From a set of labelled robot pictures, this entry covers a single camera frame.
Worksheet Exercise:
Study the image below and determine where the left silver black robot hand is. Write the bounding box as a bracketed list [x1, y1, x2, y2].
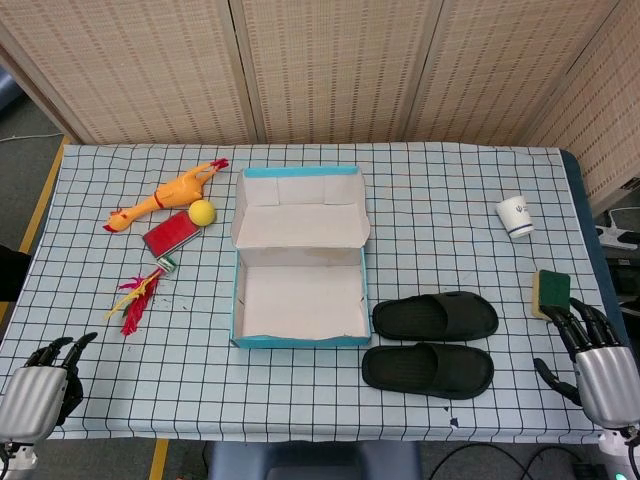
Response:
[0, 331, 99, 445]

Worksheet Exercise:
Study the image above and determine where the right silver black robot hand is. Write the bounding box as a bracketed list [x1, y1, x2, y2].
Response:
[532, 297, 640, 431]

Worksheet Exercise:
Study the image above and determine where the black rubber slipper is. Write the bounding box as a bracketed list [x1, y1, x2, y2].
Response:
[361, 341, 495, 400]
[372, 291, 500, 343]

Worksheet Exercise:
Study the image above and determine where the blue white cardboard shoe box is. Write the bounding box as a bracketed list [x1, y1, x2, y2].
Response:
[229, 166, 372, 350]

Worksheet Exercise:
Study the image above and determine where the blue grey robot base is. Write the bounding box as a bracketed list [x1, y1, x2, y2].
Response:
[207, 440, 424, 480]

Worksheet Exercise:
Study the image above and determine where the green yellow sponge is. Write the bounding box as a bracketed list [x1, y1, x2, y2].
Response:
[530, 269, 572, 320]

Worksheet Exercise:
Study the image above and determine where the black floor equipment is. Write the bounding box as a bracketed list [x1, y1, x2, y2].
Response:
[607, 249, 640, 304]

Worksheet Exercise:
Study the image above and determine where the black object at table side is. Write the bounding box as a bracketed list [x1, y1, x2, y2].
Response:
[0, 244, 32, 303]

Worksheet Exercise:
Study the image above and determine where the red yellow feather shuttlecock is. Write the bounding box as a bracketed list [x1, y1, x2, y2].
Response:
[103, 255, 179, 337]

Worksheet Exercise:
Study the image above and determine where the white floor device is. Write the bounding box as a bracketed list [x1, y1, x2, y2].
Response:
[594, 207, 640, 250]

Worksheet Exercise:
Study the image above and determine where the white paper cup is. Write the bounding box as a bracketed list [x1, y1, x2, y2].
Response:
[495, 195, 535, 240]

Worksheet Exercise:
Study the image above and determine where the blue checked tablecloth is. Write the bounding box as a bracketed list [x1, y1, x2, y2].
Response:
[0, 142, 632, 446]

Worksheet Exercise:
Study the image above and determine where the red flat box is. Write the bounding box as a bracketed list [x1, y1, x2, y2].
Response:
[142, 210, 203, 251]

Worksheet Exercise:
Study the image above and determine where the yellow rubber chicken toy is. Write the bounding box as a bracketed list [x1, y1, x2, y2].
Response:
[103, 157, 230, 234]

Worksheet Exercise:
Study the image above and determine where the yellow foam ball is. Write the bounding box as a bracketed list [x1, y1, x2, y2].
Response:
[188, 199, 217, 229]

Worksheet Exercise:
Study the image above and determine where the blue grey background object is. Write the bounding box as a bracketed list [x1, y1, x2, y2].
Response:
[0, 64, 21, 114]

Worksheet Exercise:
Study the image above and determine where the bamboo folding screen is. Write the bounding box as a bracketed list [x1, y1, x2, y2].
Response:
[0, 0, 640, 214]

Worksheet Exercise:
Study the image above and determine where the black floor cable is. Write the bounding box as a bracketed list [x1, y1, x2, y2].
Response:
[428, 442, 609, 480]

